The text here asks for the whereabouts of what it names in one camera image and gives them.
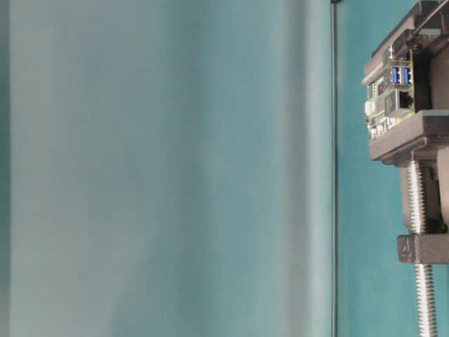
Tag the black bench vise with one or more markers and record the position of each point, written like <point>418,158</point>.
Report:
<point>423,136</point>

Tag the green Raspberry Pi PCB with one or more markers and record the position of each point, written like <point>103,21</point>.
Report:
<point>390,83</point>

